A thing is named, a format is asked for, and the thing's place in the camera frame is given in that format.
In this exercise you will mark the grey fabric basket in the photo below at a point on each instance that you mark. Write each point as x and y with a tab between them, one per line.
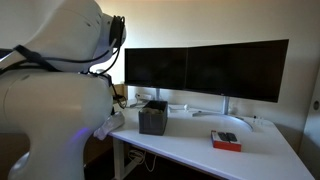
153	125

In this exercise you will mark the white shirt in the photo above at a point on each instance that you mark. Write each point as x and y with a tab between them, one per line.
110	126

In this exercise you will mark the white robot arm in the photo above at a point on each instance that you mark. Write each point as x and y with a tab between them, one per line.
56	106

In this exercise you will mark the white desk adapter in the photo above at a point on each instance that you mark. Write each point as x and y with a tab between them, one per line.
144	97

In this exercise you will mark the smaller black monitor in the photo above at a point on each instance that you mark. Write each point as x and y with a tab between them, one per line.
156	68

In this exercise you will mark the white flat desk device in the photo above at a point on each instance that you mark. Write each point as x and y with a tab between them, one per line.
178	107

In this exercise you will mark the light wooden side table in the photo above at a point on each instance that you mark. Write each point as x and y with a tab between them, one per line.
120	90

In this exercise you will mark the curved silver monitor stand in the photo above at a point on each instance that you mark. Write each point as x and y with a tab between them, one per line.
226	106

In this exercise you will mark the white desk leg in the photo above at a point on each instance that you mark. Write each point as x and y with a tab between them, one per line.
117	156

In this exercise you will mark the larger black monitor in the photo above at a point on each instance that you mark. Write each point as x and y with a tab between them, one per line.
240	70

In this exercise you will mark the red white controller box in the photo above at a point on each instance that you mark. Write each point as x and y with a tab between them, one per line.
226	142

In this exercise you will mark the small clear desk item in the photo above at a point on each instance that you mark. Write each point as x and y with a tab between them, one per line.
257	120

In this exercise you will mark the round door knob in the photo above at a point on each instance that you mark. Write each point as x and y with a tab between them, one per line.
316	105

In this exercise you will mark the grey door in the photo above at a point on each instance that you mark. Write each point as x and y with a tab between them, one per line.
310	143

